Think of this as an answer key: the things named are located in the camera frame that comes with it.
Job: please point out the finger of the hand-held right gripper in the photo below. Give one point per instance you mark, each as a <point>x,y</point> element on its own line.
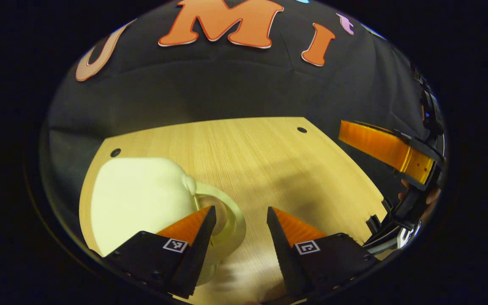
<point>375,144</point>

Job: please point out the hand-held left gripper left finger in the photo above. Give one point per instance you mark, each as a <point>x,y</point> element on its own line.
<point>195,254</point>

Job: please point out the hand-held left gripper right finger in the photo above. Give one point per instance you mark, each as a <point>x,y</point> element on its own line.
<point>282,254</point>

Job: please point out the pale yellow suitcase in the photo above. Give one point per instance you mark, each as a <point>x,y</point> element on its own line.
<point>142,199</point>

